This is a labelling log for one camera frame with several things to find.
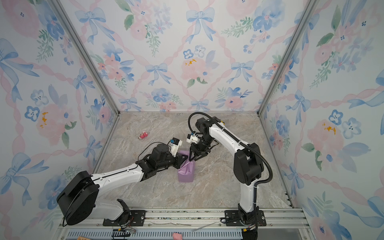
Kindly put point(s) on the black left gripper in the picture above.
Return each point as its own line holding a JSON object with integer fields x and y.
{"x": 179, "y": 161}

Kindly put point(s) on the aluminium corner post left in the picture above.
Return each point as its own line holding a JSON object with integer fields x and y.
{"x": 80, "y": 47}

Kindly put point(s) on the red pink toy figure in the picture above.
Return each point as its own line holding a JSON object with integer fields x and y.
{"x": 143, "y": 135}

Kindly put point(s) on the pink object front edge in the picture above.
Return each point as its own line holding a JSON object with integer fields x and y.
{"x": 177, "y": 236}

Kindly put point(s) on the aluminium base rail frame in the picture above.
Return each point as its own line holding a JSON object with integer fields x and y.
{"x": 282, "y": 224}

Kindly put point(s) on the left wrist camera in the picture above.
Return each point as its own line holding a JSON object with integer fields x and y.
{"x": 165, "y": 150}

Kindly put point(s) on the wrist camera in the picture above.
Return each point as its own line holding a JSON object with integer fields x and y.
{"x": 193, "y": 138}
{"x": 165, "y": 150}

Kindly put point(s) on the aluminium corner post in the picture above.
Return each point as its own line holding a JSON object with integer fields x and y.
{"x": 80, "y": 47}
{"x": 291, "y": 47}

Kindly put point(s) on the grey slotted cable duct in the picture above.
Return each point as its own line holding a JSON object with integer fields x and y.
{"x": 155, "y": 234}

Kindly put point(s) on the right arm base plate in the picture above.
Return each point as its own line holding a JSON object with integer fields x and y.
{"x": 237, "y": 218}

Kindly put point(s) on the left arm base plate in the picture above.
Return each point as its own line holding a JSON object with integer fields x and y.
{"x": 134, "y": 218}

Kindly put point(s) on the aluminium corner post right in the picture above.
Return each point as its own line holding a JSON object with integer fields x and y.
{"x": 291, "y": 47}

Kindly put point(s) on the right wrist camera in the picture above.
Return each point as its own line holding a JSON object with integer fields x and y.
{"x": 193, "y": 138}

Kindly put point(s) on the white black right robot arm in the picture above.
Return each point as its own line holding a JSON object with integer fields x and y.
{"x": 247, "y": 163}

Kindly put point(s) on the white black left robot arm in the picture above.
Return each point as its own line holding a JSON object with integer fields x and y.
{"x": 82, "y": 198}

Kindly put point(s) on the pink purple wrapping paper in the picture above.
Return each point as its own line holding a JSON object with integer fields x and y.
{"x": 186, "y": 173}

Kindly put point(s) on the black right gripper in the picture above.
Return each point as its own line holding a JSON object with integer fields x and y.
{"x": 197, "y": 156}

